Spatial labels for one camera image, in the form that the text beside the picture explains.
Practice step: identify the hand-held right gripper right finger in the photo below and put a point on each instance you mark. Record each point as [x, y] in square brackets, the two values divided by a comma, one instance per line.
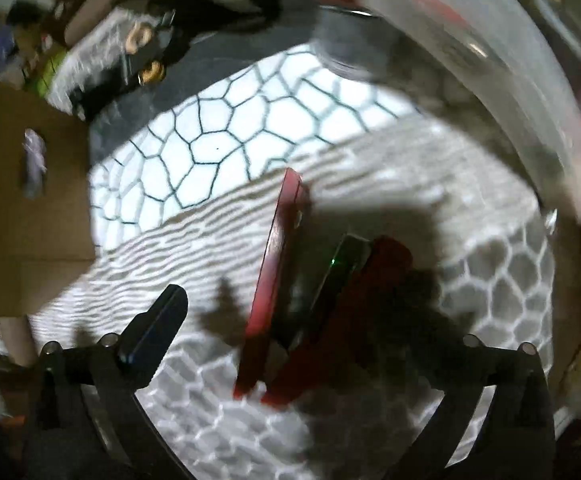
[470, 380]

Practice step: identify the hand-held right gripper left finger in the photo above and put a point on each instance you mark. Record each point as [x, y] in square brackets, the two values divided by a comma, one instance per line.
[163, 330]

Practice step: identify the red case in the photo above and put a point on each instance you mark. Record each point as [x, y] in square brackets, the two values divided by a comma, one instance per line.
[270, 270]

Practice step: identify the cardboard box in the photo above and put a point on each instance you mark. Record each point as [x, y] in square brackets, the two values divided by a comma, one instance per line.
[25, 240]

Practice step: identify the patterned grey tablecloth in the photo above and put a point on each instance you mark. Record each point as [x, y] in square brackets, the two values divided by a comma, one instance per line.
[270, 120]

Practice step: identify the green cloth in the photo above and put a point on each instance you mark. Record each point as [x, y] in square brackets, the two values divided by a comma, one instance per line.
[48, 72]

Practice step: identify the clear plastic box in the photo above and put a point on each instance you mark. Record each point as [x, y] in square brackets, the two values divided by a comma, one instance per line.
[495, 60]

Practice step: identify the black pouch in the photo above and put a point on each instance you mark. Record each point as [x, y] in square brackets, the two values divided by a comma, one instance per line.
[210, 5]

